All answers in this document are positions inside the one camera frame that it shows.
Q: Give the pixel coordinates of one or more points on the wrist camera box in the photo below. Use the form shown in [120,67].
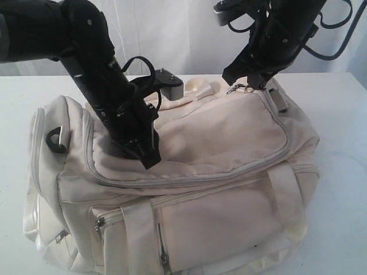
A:
[170,86]
[228,11]

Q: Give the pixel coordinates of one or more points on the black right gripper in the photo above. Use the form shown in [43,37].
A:
[274,43]

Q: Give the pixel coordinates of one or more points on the white backdrop curtain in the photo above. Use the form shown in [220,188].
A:
[185,38]

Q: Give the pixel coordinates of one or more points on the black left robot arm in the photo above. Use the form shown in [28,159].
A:
[75,33]

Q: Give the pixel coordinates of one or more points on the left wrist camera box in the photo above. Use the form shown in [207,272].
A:
[170,86]

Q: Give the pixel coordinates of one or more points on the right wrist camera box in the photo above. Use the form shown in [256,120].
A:
[228,11]

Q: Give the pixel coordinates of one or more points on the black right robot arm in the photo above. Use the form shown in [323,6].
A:
[276,37]

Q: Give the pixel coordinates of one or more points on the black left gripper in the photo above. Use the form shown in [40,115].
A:
[128,119]

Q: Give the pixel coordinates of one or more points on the cream white duffel bag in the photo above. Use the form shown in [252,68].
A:
[228,197]

